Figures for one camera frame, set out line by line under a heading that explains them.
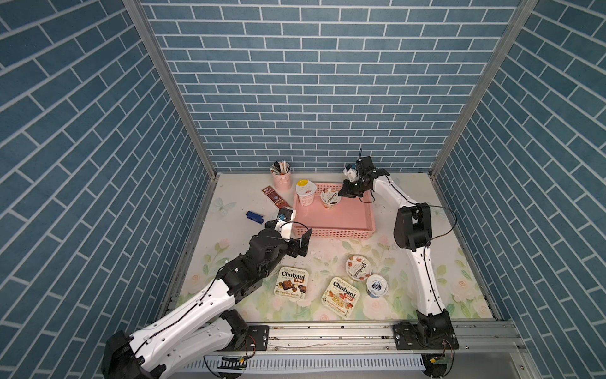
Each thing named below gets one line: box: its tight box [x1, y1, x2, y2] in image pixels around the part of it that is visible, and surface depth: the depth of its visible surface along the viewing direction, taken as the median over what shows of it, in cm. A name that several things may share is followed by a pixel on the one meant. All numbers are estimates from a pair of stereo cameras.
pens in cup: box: [269, 160, 292, 176], surface depth 111 cm
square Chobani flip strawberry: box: [321, 277, 361, 319], surface depth 80 cm
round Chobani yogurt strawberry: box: [345, 255, 373, 282], surface depth 86 cm
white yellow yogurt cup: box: [295, 179, 318, 207], surface depth 104 cm
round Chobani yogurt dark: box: [320, 187, 342, 210], surface depth 107 cm
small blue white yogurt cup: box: [366, 273, 390, 299], surface depth 80 cm
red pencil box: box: [261, 185, 292, 210], surface depth 111 cm
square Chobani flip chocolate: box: [273, 266, 310, 302], surface depth 82 cm
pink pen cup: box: [272, 171, 292, 192], surface depth 111 cm
